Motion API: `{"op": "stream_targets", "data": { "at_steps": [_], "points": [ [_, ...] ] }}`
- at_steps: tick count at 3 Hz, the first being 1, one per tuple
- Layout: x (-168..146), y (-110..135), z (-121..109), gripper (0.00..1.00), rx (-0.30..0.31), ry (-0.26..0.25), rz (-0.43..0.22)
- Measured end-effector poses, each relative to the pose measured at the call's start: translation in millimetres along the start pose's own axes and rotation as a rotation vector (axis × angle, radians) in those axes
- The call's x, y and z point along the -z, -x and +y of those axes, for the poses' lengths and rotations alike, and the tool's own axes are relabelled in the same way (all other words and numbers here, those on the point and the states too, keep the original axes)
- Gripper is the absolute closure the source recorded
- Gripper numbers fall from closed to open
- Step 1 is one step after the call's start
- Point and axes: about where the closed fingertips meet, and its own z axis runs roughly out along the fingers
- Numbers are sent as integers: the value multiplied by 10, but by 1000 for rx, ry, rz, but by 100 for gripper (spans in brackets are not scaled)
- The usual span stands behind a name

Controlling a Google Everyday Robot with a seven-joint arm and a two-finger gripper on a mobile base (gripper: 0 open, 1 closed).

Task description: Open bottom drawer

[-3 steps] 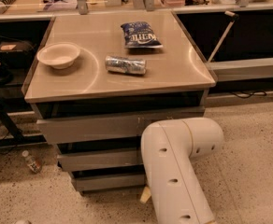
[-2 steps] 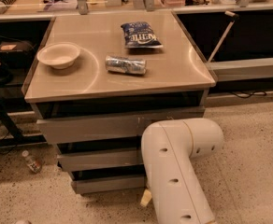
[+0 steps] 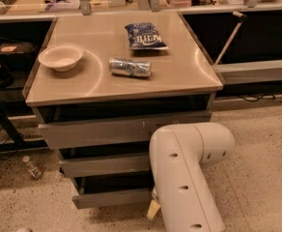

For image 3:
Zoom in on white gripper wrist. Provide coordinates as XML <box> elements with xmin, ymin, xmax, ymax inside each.
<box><xmin>147</xmin><ymin>187</ymin><xmax>160</xmax><ymax>220</ymax></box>

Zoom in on grey bottom drawer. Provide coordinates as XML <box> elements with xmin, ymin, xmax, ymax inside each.
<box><xmin>72</xmin><ymin>171</ymin><xmax>154</xmax><ymax>209</ymax></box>

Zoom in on grey drawer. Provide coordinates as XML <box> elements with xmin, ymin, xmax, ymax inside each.
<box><xmin>59</xmin><ymin>153</ymin><xmax>150</xmax><ymax>178</ymax></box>
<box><xmin>39</xmin><ymin>110</ymin><xmax>212</xmax><ymax>150</ymax></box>
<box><xmin>72</xmin><ymin>171</ymin><xmax>154</xmax><ymax>209</ymax></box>

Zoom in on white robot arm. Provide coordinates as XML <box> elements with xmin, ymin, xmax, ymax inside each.
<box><xmin>149</xmin><ymin>123</ymin><xmax>235</xmax><ymax>232</ymax></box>

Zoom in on grey top drawer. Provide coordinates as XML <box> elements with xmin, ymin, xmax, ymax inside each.
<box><xmin>39</xmin><ymin>110</ymin><xmax>212</xmax><ymax>150</ymax></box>

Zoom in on grey middle drawer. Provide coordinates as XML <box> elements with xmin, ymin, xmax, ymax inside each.
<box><xmin>59</xmin><ymin>153</ymin><xmax>150</xmax><ymax>178</ymax></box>

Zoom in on grey drawer cabinet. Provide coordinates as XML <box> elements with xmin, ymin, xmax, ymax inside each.
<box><xmin>22</xmin><ymin>11</ymin><xmax>226</xmax><ymax>179</ymax></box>

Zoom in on clear plastic water bottle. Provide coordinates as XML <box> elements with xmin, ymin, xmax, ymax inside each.
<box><xmin>22</xmin><ymin>156</ymin><xmax>43</xmax><ymax>180</ymax></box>

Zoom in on crushed silver can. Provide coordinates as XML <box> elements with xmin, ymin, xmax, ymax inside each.
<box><xmin>108</xmin><ymin>58</ymin><xmax>152</xmax><ymax>77</ymax></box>

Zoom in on blue kettle chip bag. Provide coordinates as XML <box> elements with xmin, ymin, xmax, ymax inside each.
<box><xmin>125</xmin><ymin>22</ymin><xmax>168</xmax><ymax>50</ymax></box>

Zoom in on white paper bowl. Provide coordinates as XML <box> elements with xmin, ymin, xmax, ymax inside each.
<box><xmin>38</xmin><ymin>43</ymin><xmax>83</xmax><ymax>72</ymax></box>

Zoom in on black equipment on left shelf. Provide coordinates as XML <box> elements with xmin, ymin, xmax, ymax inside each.
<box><xmin>0</xmin><ymin>42</ymin><xmax>37</xmax><ymax>89</ymax></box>

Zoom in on white stick with black tip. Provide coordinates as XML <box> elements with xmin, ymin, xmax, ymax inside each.
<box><xmin>214</xmin><ymin>11</ymin><xmax>247</xmax><ymax>65</ymax></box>

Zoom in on black cable on floor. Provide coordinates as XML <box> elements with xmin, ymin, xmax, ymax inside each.
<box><xmin>238</xmin><ymin>93</ymin><xmax>276</xmax><ymax>102</ymax></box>

